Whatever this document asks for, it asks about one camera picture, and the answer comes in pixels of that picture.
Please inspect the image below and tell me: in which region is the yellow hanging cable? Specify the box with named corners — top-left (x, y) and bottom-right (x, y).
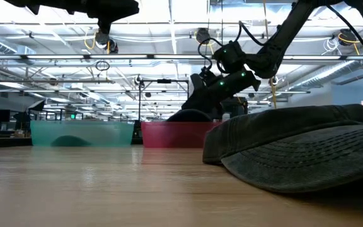
top-left (267, 75), bottom-right (280, 110)

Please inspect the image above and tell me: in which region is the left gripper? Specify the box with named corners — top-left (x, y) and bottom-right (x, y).
top-left (86, 0), bottom-right (140, 36)

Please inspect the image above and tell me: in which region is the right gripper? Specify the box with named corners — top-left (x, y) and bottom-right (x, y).
top-left (182, 73), bottom-right (224, 120)

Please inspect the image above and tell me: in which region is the red translucent plastic bin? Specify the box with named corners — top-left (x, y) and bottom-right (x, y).
top-left (140, 121), bottom-right (222, 149)

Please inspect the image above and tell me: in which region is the black ceiling cable reel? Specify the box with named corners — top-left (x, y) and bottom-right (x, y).
top-left (338, 28), bottom-right (357, 47)
top-left (195, 27), bottom-right (212, 46)
top-left (93, 30), bottom-right (120, 55)

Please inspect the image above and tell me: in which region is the black washed cap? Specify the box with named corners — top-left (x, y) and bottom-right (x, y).
top-left (202, 103), bottom-right (363, 194)

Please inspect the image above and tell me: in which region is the black background rig frame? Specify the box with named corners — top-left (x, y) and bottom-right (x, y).
top-left (137, 78), bottom-right (190, 122)

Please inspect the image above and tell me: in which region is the blue denim cap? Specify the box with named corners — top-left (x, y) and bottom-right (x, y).
top-left (165, 108), bottom-right (215, 124)

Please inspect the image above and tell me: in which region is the long ceiling light strip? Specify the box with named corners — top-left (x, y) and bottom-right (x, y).
top-left (0, 54), bottom-right (363, 61)

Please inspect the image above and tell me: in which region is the black hanging cable loop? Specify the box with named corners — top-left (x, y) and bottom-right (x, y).
top-left (95, 59), bottom-right (111, 73)

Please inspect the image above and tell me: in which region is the small ceiling cable reel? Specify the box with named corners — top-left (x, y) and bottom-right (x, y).
top-left (267, 74), bottom-right (280, 87)
top-left (133, 74), bottom-right (146, 88)

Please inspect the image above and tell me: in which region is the teal translucent plastic bin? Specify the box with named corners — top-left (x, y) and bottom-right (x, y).
top-left (30, 120), bottom-right (135, 148)

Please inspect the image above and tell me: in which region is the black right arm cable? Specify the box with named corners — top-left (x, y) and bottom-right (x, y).
top-left (197, 20), bottom-right (266, 71)

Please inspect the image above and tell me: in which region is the black angled screen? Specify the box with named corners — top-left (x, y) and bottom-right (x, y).
top-left (26, 99), bottom-right (47, 112)

